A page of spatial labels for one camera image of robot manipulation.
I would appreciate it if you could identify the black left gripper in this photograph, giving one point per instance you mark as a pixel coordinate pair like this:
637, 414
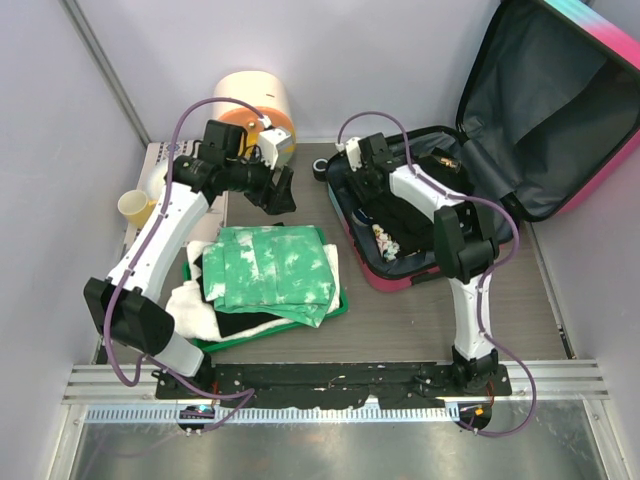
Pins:
274, 200

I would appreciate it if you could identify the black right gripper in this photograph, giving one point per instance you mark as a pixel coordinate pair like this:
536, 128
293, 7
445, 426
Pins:
366, 193

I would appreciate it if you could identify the green tie-dye garment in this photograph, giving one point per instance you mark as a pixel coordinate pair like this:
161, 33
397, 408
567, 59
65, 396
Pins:
280, 270

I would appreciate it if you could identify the white towel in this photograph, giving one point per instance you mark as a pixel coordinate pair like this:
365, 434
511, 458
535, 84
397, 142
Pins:
179, 306

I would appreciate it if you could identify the pink and teal children's suitcase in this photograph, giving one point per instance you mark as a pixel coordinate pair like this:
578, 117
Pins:
550, 109

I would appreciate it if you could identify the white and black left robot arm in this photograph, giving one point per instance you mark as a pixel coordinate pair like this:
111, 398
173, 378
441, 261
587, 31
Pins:
123, 305

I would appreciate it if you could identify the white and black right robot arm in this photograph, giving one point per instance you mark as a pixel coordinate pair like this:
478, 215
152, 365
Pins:
465, 247

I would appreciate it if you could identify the white floral fabric item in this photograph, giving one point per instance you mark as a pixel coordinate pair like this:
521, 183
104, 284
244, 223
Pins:
388, 248

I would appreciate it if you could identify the small gold perfume bottle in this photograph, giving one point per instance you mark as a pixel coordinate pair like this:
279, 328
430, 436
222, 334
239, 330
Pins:
450, 163

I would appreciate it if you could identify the pastel three-drawer storage box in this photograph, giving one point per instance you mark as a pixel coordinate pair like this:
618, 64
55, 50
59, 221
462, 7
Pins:
263, 91

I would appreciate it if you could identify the white paper plate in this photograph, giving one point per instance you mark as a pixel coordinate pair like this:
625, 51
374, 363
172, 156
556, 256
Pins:
156, 180

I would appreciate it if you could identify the yellow ceramic mug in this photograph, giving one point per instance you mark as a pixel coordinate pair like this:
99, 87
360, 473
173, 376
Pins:
136, 206

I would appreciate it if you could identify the green plastic tray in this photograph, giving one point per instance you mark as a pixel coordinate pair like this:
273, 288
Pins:
212, 346

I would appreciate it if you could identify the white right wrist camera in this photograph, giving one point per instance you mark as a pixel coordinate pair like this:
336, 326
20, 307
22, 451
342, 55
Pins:
352, 150

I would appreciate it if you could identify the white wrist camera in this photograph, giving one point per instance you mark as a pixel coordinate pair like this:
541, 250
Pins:
277, 146
352, 150

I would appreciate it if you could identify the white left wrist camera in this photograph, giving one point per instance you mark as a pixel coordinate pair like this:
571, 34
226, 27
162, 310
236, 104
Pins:
277, 146

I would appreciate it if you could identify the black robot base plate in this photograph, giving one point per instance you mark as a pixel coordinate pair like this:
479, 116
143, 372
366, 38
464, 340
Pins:
338, 386

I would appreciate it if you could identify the aluminium frame rail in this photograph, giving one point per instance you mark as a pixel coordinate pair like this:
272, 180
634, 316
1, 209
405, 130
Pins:
555, 380

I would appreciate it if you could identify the white slotted cable duct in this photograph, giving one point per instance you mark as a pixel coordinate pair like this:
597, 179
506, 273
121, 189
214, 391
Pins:
370, 412

